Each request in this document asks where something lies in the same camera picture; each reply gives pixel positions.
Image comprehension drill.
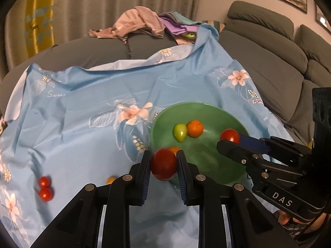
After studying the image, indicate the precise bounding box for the blue floral bed sheet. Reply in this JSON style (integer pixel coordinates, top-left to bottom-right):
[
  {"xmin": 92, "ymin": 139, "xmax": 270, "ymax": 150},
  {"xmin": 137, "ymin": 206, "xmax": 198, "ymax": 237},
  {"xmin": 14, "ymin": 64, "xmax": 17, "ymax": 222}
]
[{"xmin": 0, "ymin": 23, "xmax": 298, "ymax": 248}]

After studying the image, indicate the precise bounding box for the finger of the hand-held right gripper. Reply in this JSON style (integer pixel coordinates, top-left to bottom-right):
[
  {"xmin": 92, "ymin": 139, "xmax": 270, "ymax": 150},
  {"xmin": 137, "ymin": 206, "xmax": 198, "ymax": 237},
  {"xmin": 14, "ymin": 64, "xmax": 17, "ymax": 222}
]
[
  {"xmin": 239, "ymin": 134, "xmax": 314, "ymax": 166},
  {"xmin": 216, "ymin": 139, "xmax": 306, "ymax": 187}
]

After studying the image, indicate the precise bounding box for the pink garment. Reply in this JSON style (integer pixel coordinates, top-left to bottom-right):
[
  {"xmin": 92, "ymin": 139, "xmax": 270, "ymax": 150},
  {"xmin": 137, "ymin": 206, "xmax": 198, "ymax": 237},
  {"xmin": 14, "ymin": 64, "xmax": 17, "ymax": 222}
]
[{"xmin": 88, "ymin": 5, "xmax": 166, "ymax": 44}]

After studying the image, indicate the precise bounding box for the small framed picture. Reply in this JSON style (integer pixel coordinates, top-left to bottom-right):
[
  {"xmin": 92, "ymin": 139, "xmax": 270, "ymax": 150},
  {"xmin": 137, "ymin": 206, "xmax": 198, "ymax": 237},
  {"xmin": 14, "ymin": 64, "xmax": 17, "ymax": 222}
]
[{"xmin": 315, "ymin": 1, "xmax": 331, "ymax": 35}]

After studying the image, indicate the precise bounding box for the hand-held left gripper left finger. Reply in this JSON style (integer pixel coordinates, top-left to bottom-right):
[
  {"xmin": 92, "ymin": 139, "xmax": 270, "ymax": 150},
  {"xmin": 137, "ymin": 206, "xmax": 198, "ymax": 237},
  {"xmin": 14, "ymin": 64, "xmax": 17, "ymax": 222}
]
[{"xmin": 31, "ymin": 150, "xmax": 152, "ymax": 248}]

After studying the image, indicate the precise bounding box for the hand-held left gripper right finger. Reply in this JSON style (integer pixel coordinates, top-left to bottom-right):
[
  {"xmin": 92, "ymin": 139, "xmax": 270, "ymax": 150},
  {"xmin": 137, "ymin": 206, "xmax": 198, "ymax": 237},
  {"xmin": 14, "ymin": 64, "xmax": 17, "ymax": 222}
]
[{"xmin": 176, "ymin": 150, "xmax": 293, "ymax": 248}]

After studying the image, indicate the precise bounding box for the person's right hand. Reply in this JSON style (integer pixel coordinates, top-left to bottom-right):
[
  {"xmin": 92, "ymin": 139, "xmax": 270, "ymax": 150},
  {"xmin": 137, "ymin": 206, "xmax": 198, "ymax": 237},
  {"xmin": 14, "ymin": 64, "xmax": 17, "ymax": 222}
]
[{"xmin": 278, "ymin": 209, "xmax": 327, "ymax": 238}]

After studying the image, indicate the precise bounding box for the grey sofa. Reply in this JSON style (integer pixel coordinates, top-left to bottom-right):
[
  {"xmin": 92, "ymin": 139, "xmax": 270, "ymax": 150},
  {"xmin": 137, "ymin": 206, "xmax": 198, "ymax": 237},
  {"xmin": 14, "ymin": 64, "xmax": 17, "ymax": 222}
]
[{"xmin": 0, "ymin": 0, "xmax": 331, "ymax": 145}]

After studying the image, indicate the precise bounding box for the green bowl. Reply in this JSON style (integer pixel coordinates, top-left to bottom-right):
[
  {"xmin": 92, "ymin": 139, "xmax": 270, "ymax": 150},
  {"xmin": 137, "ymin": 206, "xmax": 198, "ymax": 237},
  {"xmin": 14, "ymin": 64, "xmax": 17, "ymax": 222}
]
[{"xmin": 150, "ymin": 102, "xmax": 251, "ymax": 186}]

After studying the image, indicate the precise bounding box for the yellow patterned curtain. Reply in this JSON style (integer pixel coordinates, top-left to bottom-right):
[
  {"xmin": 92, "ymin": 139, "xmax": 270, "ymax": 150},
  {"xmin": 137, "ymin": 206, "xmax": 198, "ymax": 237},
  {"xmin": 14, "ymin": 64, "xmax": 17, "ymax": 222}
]
[{"xmin": 24, "ymin": 0, "xmax": 58, "ymax": 55}]

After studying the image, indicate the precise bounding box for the purple garment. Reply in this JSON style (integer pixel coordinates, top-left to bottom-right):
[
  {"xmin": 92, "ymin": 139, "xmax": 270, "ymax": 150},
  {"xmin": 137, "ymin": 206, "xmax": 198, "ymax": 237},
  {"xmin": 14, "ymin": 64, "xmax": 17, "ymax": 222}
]
[{"xmin": 159, "ymin": 12, "xmax": 205, "ymax": 37}]

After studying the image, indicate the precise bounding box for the colourful patterned cloth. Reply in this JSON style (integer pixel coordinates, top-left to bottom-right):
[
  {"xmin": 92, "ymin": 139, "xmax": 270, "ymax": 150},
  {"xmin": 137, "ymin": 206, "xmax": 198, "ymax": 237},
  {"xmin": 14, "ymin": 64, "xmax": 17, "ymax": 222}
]
[{"xmin": 176, "ymin": 31, "xmax": 197, "ymax": 46}]

